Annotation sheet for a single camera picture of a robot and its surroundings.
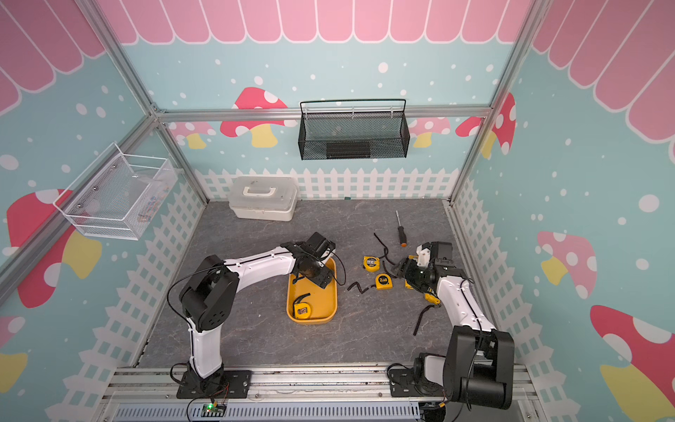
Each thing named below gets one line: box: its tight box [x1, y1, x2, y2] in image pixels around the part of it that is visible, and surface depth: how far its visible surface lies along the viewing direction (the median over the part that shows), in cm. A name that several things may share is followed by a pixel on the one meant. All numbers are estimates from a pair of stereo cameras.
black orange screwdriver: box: [395, 210, 408, 248], surface depth 108 cm
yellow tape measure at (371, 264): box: [362, 255, 381, 273], surface depth 99 cm
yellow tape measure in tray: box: [292, 292, 313, 320], surface depth 88 cm
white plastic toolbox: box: [228, 175, 298, 222], surface depth 111 cm
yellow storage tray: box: [286, 256, 339, 326], surface depth 89 cm
